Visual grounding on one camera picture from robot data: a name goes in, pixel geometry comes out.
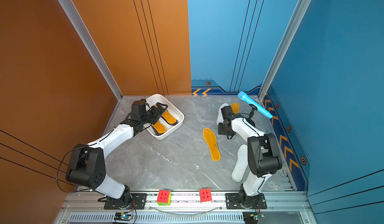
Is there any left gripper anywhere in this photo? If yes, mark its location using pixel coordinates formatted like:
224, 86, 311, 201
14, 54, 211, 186
140, 103, 168, 126

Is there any yellow insole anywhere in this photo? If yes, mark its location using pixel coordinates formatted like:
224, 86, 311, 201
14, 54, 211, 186
203, 128, 221, 162
231, 103, 240, 114
161, 110, 178, 126
151, 121, 167, 136

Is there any white insole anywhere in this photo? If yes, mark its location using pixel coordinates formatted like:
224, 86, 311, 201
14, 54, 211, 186
232, 145, 248, 182
217, 103, 229, 125

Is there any white plastic storage box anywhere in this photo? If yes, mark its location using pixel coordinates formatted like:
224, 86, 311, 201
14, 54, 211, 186
144, 94, 185, 140

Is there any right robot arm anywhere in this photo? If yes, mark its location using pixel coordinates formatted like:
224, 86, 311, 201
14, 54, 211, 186
217, 103, 283, 209

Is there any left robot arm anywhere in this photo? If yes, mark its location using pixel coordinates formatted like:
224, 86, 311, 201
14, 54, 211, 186
66, 99, 168, 210

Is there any black microphone stand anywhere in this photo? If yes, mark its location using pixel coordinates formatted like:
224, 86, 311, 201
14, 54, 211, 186
239, 104, 258, 127

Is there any blue toy microphone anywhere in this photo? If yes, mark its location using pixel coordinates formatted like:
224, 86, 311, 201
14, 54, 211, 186
238, 91, 273, 119

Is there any right rubik cube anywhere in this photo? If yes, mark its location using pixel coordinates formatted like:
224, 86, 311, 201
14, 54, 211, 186
199, 189, 213, 203

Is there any rubik cube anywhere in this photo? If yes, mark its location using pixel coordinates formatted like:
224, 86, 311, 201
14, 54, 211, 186
157, 190, 172, 206
199, 189, 213, 203

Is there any left rubik cube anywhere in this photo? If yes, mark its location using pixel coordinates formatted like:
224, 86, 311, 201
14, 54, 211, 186
157, 190, 172, 206

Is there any right green circuit board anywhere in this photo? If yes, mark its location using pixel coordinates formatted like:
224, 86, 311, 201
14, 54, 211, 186
243, 212, 265, 224

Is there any green circuit board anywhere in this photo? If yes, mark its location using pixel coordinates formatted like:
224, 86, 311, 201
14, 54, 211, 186
243, 212, 265, 224
114, 213, 133, 224

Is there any left green circuit board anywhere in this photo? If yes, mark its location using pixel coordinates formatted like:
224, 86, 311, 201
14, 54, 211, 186
114, 213, 133, 224

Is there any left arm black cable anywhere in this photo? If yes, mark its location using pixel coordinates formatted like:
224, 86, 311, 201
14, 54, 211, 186
55, 127, 127, 194

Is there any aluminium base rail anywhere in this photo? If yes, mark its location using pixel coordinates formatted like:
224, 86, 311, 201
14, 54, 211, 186
55, 190, 317, 224

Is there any left aluminium corner post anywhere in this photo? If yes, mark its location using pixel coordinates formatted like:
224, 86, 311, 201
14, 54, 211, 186
58, 0, 123, 101

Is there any aluminium corner post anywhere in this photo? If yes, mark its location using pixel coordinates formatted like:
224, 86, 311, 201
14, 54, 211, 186
258, 0, 312, 101
58, 0, 123, 101

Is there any right aluminium corner post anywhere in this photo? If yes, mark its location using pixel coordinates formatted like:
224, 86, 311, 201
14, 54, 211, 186
258, 0, 312, 101

